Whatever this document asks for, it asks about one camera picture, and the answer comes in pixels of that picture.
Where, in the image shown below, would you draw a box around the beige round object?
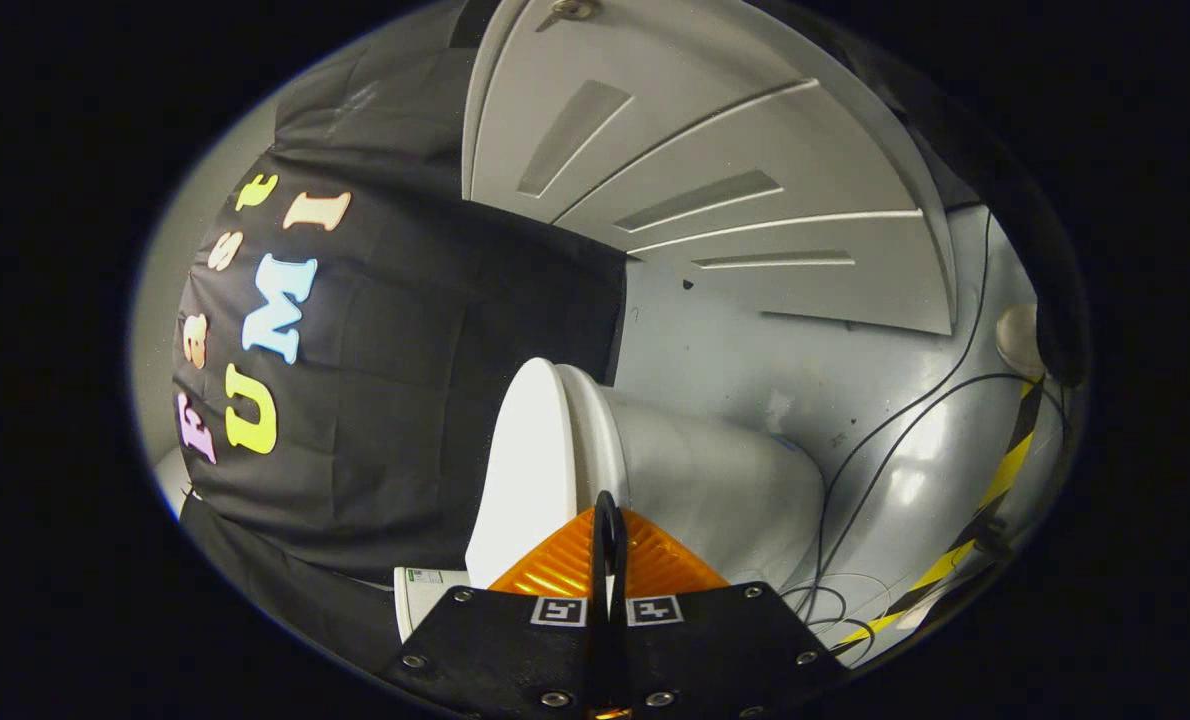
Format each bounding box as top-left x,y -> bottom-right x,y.
995,303 -> 1046,381

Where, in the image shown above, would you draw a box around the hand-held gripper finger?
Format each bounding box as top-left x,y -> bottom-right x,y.
380,490 -> 611,720
607,490 -> 851,720

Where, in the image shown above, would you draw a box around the yellow black hazard tape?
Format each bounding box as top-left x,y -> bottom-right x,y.
835,375 -> 1046,651

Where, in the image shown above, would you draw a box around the long black cable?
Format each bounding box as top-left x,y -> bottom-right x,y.
825,373 -> 1061,621
813,205 -> 996,601

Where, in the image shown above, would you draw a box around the thin black floor cables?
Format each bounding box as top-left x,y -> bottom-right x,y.
780,572 -> 891,666

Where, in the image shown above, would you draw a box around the black backdrop cloth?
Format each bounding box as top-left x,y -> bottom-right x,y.
170,10 -> 628,676

